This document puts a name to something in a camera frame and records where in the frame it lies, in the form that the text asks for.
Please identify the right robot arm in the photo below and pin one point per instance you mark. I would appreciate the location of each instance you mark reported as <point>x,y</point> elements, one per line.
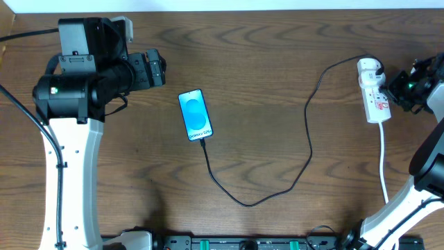
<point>422,194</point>

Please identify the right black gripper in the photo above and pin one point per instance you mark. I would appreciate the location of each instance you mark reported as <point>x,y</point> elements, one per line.
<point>396,90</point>

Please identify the Samsung Galaxy smartphone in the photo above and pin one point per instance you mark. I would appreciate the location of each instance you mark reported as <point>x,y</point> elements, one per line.
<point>195,115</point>

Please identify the white charger plug adapter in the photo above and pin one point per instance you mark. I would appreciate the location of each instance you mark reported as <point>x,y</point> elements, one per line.
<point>370,73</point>

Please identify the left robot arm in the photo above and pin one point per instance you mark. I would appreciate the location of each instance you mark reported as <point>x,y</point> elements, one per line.
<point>93,68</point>

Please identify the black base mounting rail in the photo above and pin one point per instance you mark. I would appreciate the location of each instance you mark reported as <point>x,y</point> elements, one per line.
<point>181,242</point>

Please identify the white power strip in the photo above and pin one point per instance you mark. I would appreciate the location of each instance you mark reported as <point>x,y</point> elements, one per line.
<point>376,104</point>

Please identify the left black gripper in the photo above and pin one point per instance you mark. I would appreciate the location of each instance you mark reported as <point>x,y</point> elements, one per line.
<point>154,68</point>

